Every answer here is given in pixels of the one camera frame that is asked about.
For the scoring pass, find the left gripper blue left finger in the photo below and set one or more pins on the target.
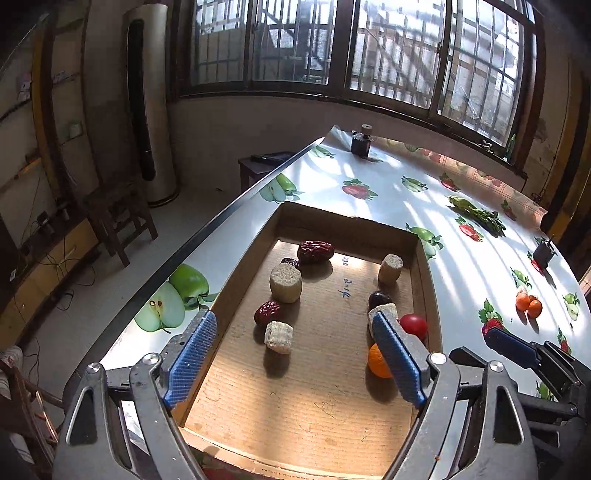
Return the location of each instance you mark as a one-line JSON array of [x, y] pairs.
[[183, 356]]

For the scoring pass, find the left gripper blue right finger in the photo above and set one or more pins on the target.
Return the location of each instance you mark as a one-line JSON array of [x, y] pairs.
[[406, 357]]

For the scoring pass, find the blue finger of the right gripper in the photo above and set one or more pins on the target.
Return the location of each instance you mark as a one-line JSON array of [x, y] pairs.
[[513, 348]]

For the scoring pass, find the orange tangerine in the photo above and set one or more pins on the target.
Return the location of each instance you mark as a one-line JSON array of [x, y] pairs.
[[522, 302], [377, 363], [535, 308]]

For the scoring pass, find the red cherry tomato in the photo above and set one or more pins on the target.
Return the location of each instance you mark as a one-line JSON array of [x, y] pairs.
[[414, 324]]

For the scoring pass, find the dark purple grape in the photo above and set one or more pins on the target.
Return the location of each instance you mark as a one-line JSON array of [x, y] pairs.
[[379, 298]]

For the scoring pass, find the red dried jujube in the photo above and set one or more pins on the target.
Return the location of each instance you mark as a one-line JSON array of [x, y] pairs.
[[314, 252], [268, 312]]

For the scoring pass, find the large beige corn cob piece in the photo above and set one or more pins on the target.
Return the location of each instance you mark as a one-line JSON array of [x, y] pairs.
[[286, 283]]

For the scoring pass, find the dark dried jujube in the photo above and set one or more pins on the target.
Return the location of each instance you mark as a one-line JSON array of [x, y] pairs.
[[292, 262]]

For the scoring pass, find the fruit print tablecloth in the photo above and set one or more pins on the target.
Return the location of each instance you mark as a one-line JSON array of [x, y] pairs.
[[476, 275]]

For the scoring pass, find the shallow cardboard box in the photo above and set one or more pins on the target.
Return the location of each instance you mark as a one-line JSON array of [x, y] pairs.
[[318, 412]]

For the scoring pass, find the green leafy vegetable bunch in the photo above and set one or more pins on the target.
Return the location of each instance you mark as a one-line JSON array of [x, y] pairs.
[[488, 219]]

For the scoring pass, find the wooden stool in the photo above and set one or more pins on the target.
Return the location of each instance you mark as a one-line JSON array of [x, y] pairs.
[[119, 214]]

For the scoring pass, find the dark small side table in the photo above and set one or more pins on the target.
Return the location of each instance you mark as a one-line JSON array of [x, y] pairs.
[[256, 167]]

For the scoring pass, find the dark red small jar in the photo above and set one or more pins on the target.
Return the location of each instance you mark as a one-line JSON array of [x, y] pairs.
[[361, 141]]

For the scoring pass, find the window with metal bars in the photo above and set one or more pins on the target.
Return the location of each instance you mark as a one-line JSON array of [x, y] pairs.
[[470, 70]]

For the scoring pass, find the white standing air conditioner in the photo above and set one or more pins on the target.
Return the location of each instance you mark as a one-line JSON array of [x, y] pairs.
[[146, 100]]

